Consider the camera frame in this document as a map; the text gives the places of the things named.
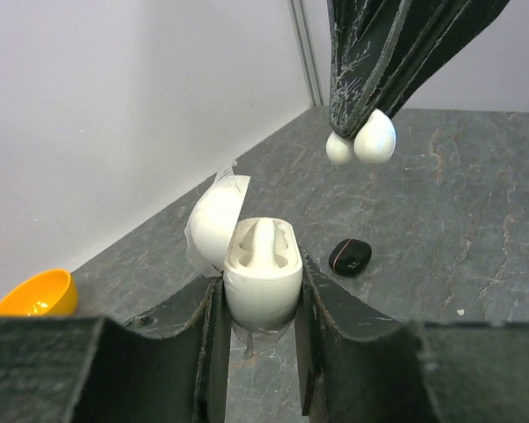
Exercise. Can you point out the white earbud charging case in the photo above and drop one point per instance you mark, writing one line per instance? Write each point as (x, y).
(258, 259)

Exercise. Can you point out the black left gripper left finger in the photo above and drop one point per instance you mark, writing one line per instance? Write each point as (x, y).
(168, 364)

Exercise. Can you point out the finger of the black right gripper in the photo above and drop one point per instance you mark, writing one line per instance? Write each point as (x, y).
(364, 33)
(414, 40)

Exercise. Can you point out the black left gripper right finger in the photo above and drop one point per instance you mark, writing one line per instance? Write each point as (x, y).
(356, 364)

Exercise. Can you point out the orange plastic bowl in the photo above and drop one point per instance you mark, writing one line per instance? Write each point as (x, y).
(52, 292)

